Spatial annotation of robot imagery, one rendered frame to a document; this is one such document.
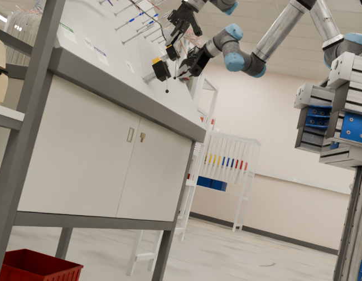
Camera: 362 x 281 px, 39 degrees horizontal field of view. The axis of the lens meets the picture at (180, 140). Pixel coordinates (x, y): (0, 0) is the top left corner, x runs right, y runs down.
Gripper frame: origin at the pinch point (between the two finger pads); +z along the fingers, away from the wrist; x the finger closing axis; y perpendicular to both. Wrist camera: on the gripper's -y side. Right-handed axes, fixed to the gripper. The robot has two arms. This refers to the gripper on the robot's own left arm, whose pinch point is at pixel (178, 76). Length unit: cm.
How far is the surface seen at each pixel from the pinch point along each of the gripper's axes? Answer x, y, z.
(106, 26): 44, -24, -13
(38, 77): 61, -78, -26
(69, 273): -5, -78, 55
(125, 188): 3, -59, 14
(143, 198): -10, -52, 21
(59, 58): 58, -68, -26
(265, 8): -219, 467, 133
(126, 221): -6, -65, 23
